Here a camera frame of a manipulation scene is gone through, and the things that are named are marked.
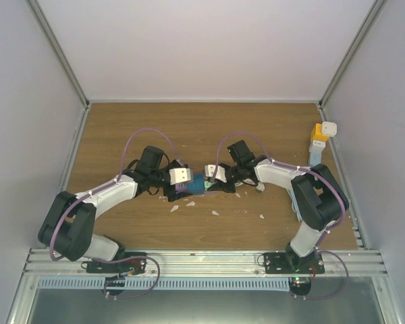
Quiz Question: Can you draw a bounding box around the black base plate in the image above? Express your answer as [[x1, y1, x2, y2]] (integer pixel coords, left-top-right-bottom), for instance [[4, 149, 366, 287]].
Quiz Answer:
[[81, 252, 147, 275], [256, 251, 325, 275]]

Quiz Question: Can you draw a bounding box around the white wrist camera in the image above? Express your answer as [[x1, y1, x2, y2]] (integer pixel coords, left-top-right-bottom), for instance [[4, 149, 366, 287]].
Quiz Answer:
[[204, 165, 227, 183], [169, 167, 192, 185]]

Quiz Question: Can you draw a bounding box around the light blue charger block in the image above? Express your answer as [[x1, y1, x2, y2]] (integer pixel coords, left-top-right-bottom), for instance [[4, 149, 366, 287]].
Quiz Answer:
[[308, 140, 326, 167]]

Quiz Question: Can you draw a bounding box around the white power strip cord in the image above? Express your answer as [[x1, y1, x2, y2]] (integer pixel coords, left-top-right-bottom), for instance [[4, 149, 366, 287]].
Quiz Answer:
[[236, 180, 266, 194]]

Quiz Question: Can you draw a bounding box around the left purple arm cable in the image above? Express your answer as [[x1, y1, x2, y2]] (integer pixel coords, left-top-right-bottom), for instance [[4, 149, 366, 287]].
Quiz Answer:
[[49, 127, 182, 263]]

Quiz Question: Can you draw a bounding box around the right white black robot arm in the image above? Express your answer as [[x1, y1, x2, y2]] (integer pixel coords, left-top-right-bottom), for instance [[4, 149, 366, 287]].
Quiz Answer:
[[204, 140, 349, 273]]

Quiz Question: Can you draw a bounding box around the aluminium front rail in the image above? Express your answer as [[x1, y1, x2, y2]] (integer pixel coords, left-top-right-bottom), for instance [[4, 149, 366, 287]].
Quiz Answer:
[[23, 249, 388, 277]]

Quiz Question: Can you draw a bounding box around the white plastic debris pile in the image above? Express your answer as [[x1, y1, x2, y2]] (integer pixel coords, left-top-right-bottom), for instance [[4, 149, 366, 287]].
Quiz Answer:
[[159, 196, 196, 213]]

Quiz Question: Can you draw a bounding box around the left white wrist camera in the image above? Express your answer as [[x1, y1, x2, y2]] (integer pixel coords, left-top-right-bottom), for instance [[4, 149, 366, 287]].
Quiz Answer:
[[169, 167, 192, 185]]

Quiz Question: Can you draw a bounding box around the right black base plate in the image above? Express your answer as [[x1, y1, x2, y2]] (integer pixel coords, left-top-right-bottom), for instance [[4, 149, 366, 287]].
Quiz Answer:
[[256, 251, 325, 275]]

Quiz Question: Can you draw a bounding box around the purple power strip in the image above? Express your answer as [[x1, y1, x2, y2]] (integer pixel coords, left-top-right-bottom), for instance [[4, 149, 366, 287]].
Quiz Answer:
[[175, 181, 215, 198]]

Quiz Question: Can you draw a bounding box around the green plug adapter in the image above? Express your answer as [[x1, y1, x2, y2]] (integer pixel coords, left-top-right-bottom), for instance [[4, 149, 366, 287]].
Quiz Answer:
[[204, 181, 214, 191]]

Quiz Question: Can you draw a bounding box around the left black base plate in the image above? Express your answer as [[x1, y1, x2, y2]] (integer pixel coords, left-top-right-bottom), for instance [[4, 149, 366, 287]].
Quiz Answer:
[[81, 252, 147, 275]]

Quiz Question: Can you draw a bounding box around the blue cube plug adapter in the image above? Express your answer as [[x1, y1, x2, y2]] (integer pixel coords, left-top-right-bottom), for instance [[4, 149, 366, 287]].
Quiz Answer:
[[187, 173, 205, 195]]

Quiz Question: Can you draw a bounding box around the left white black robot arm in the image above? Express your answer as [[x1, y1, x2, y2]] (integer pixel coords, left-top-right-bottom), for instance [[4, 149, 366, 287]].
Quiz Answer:
[[38, 146, 192, 273]]

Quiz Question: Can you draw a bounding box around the slotted grey cable duct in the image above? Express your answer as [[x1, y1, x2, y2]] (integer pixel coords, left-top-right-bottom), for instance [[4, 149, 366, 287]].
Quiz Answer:
[[38, 276, 290, 292]]

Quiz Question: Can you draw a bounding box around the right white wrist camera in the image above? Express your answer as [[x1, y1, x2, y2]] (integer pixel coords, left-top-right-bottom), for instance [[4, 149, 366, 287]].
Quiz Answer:
[[204, 165, 227, 183]]

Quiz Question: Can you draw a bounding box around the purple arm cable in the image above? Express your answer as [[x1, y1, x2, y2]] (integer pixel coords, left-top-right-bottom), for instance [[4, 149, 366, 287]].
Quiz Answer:
[[49, 127, 182, 263], [215, 131, 347, 237]]

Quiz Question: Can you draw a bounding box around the white cube adapter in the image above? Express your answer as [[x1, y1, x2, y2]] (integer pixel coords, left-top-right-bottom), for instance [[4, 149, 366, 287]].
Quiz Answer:
[[321, 121, 338, 138]]

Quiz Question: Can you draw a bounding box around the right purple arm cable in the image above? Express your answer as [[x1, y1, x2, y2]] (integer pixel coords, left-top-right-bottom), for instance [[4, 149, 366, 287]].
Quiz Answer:
[[215, 131, 347, 237]]

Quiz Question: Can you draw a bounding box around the yellow plug adapter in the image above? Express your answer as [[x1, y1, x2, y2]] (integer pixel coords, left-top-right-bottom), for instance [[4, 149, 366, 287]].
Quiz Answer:
[[310, 123, 329, 142]]

